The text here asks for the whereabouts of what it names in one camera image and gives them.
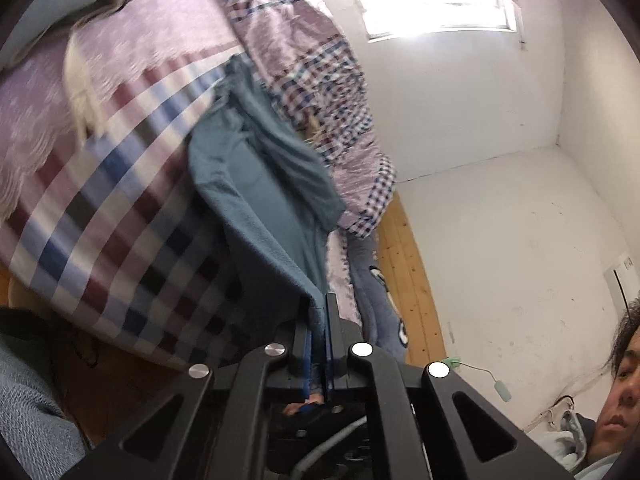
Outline window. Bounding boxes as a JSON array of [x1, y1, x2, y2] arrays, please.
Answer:
[[349, 0, 523, 45]]

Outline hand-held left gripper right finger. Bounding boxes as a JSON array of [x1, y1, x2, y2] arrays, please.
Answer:
[[325, 293, 571, 480]]

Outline small-check plaid quilt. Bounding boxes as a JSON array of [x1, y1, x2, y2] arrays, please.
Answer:
[[192, 0, 398, 238]]

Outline plaid bed sheet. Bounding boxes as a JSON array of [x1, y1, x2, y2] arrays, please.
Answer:
[[0, 0, 381, 373]]

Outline person's pale green hoodie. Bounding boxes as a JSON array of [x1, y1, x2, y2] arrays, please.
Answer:
[[542, 410, 631, 480]]

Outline pale green plug lead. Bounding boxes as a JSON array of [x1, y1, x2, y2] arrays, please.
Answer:
[[442, 355, 512, 403]]

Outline tan garment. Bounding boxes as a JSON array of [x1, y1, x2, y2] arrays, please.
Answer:
[[297, 112, 328, 148]]

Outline person's face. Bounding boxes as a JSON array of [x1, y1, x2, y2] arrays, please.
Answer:
[[585, 296, 640, 476]]

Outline blue plush toy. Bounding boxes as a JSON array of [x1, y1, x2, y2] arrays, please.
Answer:
[[347, 234, 412, 363]]

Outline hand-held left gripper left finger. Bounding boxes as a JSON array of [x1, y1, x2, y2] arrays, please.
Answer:
[[60, 294, 315, 480]]

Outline teal blue t-shirt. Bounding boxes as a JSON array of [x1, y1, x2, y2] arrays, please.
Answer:
[[186, 54, 347, 396]]

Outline person's grey-blue trousers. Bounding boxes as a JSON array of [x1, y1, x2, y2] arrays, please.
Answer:
[[0, 307, 88, 480]]

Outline white cable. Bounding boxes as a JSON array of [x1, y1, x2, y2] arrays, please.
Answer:
[[522, 394, 576, 433]]

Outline white wall panel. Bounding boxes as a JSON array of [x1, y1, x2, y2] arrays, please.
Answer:
[[602, 254, 638, 311]]

